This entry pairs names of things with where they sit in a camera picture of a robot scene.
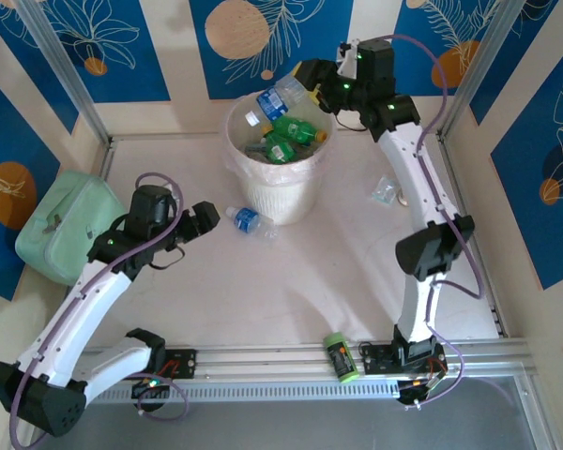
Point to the aluminium rail under arm bases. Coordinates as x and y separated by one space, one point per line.
272 363

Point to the white plastic waste bin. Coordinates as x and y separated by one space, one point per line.
281 201

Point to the small clear plastic packet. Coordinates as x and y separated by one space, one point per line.
384 191

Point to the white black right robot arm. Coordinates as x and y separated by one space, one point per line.
413 173

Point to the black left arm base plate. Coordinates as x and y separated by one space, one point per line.
183 363

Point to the orange capped pill bottle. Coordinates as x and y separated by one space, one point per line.
404 200

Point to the blue label water bottle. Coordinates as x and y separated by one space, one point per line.
274 100
248 219

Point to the grey metal panel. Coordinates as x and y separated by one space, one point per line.
286 426

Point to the mint green zip pouch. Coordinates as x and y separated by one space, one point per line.
51 234

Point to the green plastic soda bottle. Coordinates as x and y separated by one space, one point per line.
278 150
298 130

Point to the aluminium frame post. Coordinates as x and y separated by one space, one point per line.
478 65
63 65

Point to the white trash bin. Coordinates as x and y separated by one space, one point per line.
263 173

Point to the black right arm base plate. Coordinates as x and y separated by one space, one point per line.
375 358

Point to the green black cylindrical can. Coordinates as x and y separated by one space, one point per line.
340 358

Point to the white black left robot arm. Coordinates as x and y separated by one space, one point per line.
75 309

